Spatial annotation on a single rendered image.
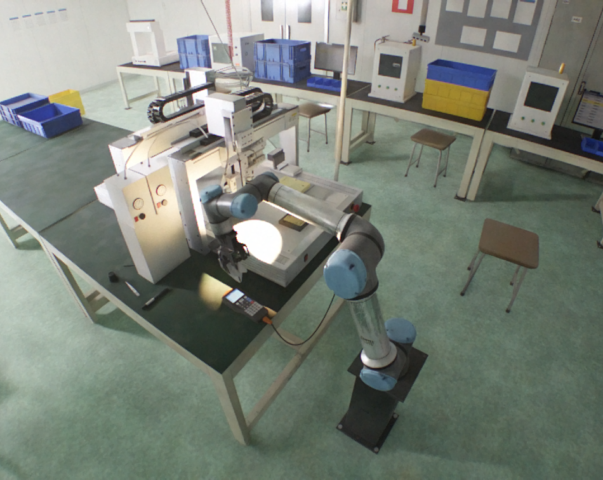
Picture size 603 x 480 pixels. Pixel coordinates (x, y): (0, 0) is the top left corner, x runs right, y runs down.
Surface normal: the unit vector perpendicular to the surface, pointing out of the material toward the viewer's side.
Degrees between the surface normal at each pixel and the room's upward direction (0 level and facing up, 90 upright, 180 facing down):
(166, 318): 0
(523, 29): 90
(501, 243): 2
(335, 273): 83
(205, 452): 0
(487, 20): 90
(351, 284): 84
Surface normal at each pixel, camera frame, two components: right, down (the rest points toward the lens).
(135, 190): 0.84, 0.34
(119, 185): 0.00, -0.77
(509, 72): -0.54, 0.53
